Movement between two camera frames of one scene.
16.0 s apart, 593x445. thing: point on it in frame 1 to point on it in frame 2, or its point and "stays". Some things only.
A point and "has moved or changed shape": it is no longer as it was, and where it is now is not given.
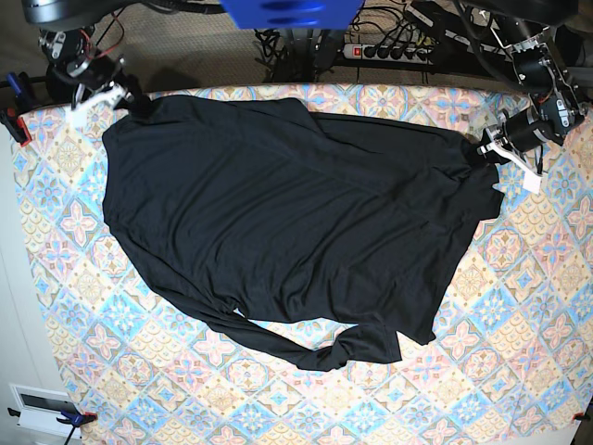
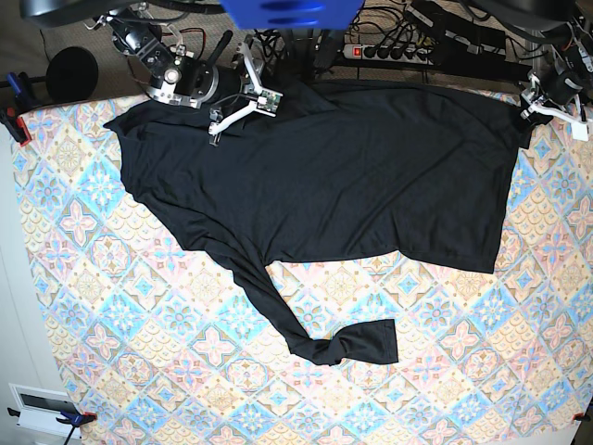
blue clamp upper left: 15,82 stays
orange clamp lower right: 581,416 stays
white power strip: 389,53 stays
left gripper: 96,71 to 206,82
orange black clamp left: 16,125 stays
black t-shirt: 321,237 has moved or changed shape
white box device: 40,409 stays
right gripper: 524,132 to 562,82
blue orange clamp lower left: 73,419 stays
